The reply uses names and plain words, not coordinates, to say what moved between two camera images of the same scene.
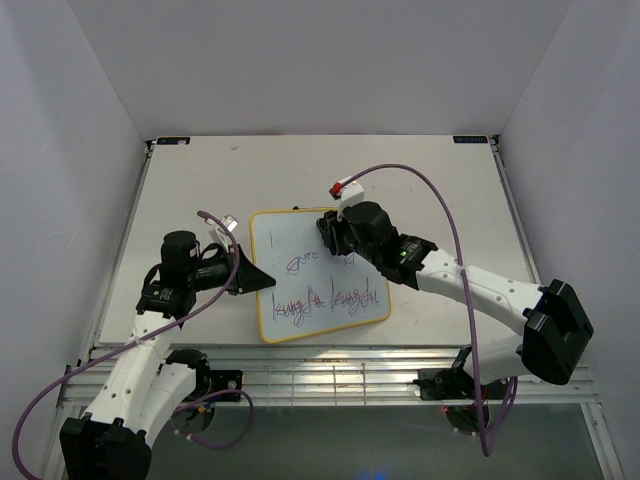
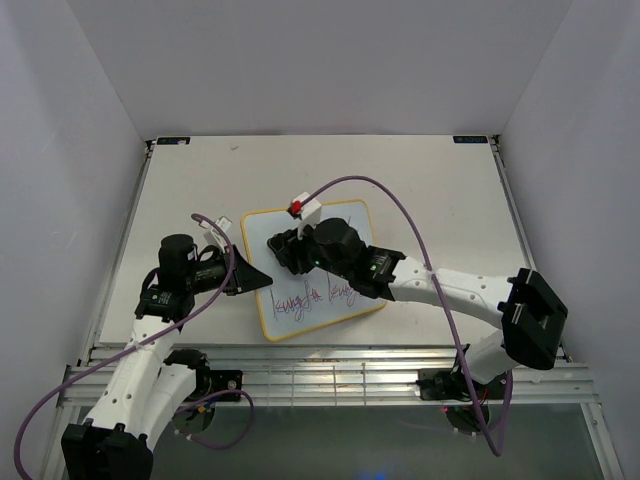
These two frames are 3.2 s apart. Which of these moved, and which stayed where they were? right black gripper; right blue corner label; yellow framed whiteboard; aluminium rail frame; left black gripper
Moved: right black gripper
Stayed: right blue corner label; left black gripper; aluminium rail frame; yellow framed whiteboard
